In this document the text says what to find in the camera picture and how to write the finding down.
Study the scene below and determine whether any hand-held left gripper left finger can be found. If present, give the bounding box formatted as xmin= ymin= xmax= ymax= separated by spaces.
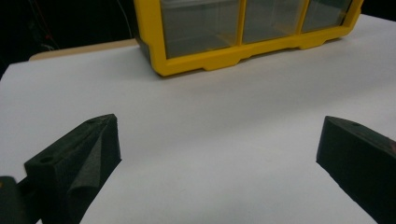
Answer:
xmin=23 ymin=113 xmax=122 ymax=224

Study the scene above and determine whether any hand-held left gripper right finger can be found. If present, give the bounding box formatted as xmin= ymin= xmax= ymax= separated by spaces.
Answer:
xmin=316 ymin=115 xmax=396 ymax=224

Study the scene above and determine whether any yellow drawer organizer cabinet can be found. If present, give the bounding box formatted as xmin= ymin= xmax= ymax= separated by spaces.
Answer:
xmin=133 ymin=0 xmax=364 ymax=77

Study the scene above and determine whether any white table cover sheet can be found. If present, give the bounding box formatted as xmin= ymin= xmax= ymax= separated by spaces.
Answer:
xmin=0 ymin=13 xmax=396 ymax=224

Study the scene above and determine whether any thin cable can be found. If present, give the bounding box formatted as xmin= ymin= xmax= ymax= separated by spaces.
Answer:
xmin=116 ymin=0 xmax=135 ymax=39

